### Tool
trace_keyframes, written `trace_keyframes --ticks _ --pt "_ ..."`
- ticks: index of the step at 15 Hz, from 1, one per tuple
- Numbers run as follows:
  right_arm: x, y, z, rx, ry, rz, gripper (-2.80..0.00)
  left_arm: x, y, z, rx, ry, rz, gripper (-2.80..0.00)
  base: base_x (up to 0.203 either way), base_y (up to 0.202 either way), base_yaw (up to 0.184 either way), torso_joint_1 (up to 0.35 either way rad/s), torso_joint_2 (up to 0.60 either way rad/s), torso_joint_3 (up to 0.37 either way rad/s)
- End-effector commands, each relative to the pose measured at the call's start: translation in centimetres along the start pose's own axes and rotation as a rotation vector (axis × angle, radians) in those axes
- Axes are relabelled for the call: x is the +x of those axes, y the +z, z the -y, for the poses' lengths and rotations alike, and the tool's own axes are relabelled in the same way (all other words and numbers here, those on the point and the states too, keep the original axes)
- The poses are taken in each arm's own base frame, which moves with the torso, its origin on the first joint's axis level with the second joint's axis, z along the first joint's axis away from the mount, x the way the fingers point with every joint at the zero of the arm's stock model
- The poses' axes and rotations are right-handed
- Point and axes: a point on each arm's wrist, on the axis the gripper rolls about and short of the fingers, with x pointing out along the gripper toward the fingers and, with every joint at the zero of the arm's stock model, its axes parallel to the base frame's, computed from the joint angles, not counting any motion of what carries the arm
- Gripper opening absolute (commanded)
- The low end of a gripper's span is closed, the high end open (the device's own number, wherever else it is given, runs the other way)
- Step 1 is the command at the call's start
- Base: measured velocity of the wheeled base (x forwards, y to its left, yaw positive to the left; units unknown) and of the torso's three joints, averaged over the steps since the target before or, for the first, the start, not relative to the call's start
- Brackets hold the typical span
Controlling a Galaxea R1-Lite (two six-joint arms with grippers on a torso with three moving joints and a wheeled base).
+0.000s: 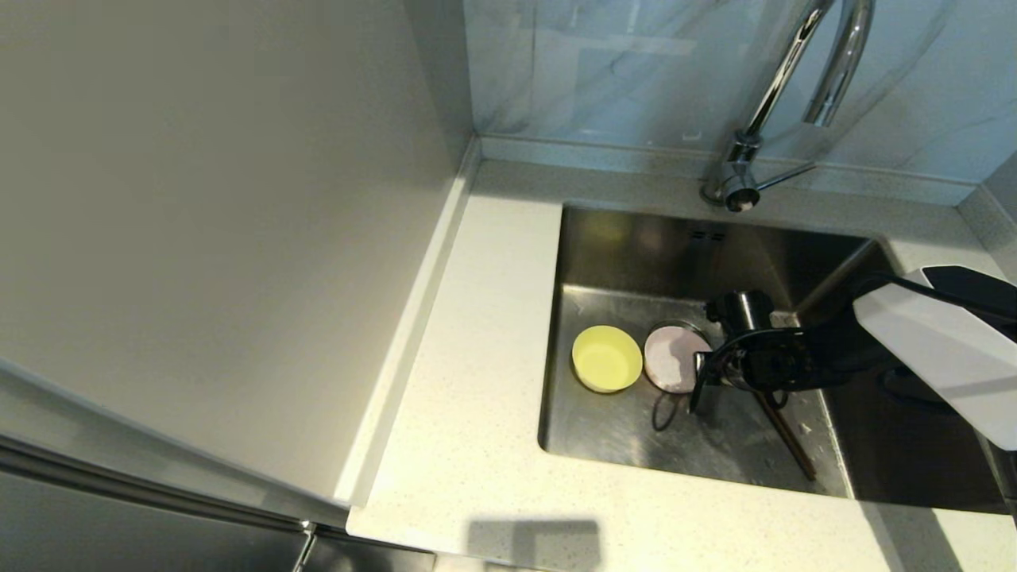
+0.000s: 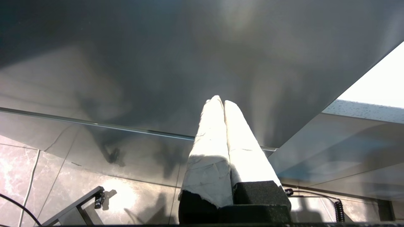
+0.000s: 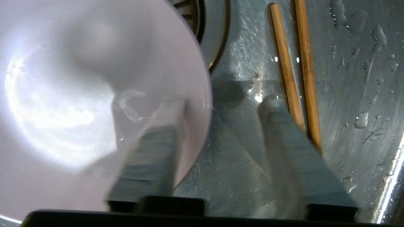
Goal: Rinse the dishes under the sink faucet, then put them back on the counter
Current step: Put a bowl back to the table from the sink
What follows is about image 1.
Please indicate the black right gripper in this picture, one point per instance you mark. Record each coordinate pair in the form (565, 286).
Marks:
(701, 381)

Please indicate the pale pink bowl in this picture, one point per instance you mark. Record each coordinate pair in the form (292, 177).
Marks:
(671, 361)

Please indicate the yellow plastic bowl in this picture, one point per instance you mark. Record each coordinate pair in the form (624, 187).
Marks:
(607, 359)

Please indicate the brown wooden chopstick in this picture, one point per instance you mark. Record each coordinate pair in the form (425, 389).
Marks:
(788, 445)
(797, 445)

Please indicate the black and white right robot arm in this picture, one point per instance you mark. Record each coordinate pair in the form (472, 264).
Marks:
(929, 342)

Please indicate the stainless steel sink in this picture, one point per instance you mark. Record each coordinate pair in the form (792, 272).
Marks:
(620, 262)

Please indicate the chrome gooseneck faucet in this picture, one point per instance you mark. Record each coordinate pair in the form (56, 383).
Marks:
(783, 71)

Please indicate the beige tall cabinet side panel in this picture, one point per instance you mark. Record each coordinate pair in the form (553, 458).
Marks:
(199, 238)

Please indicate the chrome cabinet trim strip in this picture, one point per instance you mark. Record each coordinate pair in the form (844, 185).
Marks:
(159, 491)

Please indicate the grey tall cabinet door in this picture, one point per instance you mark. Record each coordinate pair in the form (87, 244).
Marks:
(119, 532)

